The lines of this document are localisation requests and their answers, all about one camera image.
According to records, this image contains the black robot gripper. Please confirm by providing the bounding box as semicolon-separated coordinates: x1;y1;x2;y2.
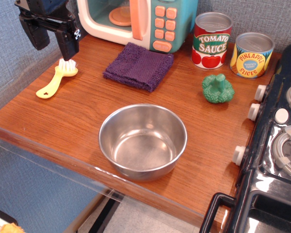
15;0;81;61

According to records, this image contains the silver metal pot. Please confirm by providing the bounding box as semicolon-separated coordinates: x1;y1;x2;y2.
98;104;188;182

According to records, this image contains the purple rag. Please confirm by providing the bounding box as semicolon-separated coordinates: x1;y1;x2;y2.
103;43;174;93

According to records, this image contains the yellow dish brush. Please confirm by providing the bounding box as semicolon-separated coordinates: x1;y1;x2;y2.
36;58;78;99

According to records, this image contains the orange microwave turntable plate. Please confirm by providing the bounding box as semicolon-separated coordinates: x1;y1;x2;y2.
109;6;131;26

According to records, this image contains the toy microwave teal and peach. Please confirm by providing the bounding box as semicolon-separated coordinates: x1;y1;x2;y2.
77;0;198;53

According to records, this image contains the clear plastic table edge guard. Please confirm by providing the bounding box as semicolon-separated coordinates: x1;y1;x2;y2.
0;128;204;225

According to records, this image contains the tomato sauce can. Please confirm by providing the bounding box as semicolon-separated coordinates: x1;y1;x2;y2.
191;12;233;69

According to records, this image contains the green toy broccoli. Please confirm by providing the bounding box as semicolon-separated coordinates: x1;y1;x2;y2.
202;74;235;104

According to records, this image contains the pineapple slices can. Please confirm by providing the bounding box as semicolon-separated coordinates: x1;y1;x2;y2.
230;32;275;78

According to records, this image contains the white stove knob middle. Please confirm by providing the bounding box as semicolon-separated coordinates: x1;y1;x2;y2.
247;103;260;121

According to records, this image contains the white stove knob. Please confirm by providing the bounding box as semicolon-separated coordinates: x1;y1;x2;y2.
255;85;267;102
232;146;246;166
247;103;260;121

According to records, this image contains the white stove knob rear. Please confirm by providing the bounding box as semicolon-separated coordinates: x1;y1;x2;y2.
255;85;267;102

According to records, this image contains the white stove knob front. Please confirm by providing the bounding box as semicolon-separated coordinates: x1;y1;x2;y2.
232;146;246;166

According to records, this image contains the black toy stove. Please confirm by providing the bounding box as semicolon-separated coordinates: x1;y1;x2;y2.
223;44;291;233

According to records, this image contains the black oven door handle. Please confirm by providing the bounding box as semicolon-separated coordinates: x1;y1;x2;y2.
199;192;236;233

